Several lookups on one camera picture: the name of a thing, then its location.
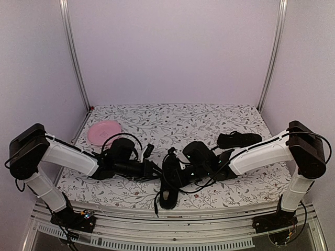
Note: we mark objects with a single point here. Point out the black canvas shoe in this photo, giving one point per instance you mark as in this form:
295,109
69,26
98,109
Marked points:
250,139
169,186

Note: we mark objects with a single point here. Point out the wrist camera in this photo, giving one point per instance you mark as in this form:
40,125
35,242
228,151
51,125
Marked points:
173,159
146,152

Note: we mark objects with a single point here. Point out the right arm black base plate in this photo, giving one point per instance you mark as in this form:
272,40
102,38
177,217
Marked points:
274,221

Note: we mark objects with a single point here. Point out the aluminium frame post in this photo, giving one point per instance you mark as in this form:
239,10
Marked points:
279,28
65,14

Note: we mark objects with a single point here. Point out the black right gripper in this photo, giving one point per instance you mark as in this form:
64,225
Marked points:
185,183

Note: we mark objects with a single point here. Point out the left aluminium frame post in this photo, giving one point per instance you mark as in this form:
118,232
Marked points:
65,14

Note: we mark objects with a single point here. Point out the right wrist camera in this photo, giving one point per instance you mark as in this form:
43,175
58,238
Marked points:
173,159

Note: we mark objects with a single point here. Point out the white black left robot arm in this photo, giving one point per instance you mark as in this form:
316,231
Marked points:
35,145

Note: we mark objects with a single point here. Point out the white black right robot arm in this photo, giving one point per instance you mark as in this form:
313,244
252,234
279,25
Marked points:
297,143

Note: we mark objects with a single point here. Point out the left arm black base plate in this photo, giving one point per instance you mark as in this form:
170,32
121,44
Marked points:
67,218

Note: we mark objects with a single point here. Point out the pink plastic plate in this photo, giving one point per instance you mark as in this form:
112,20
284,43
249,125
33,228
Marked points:
99,132

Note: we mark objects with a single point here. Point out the aluminium front rail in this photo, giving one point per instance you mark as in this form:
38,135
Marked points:
196,229

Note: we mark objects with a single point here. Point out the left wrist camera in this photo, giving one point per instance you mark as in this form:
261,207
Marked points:
146,152

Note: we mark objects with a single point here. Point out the right aluminium frame post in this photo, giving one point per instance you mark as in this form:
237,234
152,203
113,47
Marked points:
279,28

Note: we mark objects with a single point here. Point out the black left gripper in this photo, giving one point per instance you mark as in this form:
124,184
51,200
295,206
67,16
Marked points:
148,170

